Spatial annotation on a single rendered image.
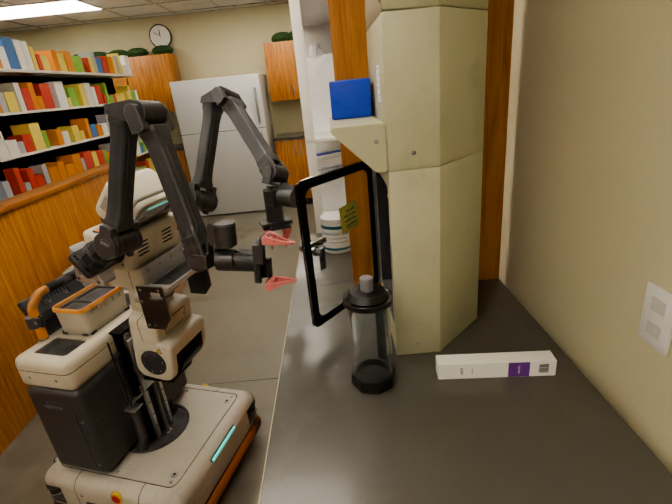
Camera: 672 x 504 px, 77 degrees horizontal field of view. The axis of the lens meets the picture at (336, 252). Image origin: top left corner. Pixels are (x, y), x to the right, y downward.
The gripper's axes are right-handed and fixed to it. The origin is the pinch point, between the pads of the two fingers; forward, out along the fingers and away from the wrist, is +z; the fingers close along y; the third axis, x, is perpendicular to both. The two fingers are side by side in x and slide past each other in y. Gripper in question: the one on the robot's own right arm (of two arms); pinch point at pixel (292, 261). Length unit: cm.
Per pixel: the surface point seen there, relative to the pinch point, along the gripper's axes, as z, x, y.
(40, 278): -189, 111, -51
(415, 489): 30, -38, -28
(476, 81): 42, 7, 41
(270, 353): -57, 138, -108
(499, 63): 52, 34, 48
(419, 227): 30.6, -3.3, 9.8
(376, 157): 21.2, -6.5, 25.5
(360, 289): 18.3, -13.4, -1.6
